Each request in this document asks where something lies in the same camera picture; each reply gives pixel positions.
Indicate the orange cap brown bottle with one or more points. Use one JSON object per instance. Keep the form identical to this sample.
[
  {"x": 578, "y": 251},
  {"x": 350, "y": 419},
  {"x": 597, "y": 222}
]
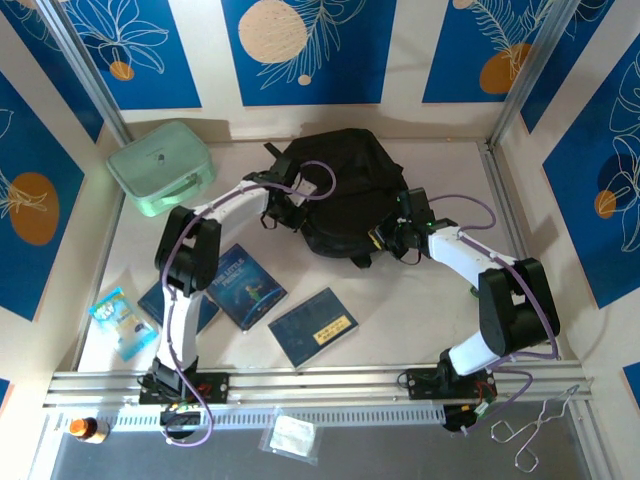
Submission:
[{"x": 87, "y": 430}]

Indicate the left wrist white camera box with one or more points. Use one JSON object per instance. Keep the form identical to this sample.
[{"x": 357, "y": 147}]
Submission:
[{"x": 304, "y": 190}]

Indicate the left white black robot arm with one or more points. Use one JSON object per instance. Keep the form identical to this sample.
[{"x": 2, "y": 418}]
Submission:
[{"x": 187, "y": 250}]

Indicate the clear bag with white cloth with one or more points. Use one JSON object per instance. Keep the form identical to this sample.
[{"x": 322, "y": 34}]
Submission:
[{"x": 292, "y": 436}]

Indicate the aluminium frame post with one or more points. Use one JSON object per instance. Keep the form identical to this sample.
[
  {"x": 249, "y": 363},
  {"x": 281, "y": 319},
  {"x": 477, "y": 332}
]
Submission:
[
  {"x": 531, "y": 70},
  {"x": 85, "y": 70}
]

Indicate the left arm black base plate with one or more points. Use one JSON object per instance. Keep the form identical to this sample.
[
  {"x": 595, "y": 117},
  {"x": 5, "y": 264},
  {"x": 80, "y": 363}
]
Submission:
[{"x": 215, "y": 387}]

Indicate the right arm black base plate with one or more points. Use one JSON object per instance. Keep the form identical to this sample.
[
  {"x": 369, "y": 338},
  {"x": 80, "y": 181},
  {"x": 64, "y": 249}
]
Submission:
[{"x": 420, "y": 384}]

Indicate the aluminium side rail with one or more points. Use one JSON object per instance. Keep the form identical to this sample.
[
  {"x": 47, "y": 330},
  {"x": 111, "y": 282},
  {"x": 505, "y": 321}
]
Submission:
[{"x": 500, "y": 185}]

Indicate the plain dark blue booklet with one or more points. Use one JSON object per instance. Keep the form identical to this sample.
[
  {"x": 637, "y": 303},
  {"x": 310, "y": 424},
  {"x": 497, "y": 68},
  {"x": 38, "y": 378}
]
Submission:
[{"x": 152, "y": 302}]

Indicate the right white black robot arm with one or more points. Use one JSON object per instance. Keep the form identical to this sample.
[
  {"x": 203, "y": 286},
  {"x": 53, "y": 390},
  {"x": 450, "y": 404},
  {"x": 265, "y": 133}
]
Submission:
[{"x": 520, "y": 310}]

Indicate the grey metal sheet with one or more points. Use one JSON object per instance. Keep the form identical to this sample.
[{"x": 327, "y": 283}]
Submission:
[{"x": 400, "y": 455}]

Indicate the Little Prince book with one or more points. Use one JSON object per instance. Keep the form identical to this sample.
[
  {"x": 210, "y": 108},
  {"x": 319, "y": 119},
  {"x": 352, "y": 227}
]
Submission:
[{"x": 245, "y": 287}]

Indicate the mint green lunch bag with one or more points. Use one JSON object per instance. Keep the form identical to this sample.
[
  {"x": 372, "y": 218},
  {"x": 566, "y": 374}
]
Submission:
[{"x": 155, "y": 165}]

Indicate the blue floral wall poster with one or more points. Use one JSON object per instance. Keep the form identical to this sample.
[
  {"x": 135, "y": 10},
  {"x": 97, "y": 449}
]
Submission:
[
  {"x": 590, "y": 50},
  {"x": 55, "y": 90},
  {"x": 150, "y": 50},
  {"x": 310, "y": 60},
  {"x": 465, "y": 50},
  {"x": 590, "y": 200},
  {"x": 30, "y": 200}
]

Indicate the aluminium mounting rail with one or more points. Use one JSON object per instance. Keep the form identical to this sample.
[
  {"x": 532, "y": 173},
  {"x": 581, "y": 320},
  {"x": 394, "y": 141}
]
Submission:
[{"x": 320, "y": 385}]

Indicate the light blue snack packet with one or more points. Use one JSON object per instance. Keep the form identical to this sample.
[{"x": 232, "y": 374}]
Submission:
[{"x": 122, "y": 322}]

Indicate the black backpack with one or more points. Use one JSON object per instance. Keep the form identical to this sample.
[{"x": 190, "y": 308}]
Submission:
[{"x": 350, "y": 190}]

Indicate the small green object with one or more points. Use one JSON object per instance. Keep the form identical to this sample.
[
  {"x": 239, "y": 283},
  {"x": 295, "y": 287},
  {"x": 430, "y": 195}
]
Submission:
[{"x": 474, "y": 294}]

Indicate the dark blue yellow-label notebook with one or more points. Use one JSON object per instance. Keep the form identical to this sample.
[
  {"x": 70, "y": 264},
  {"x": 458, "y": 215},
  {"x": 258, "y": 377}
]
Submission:
[{"x": 312, "y": 327}]

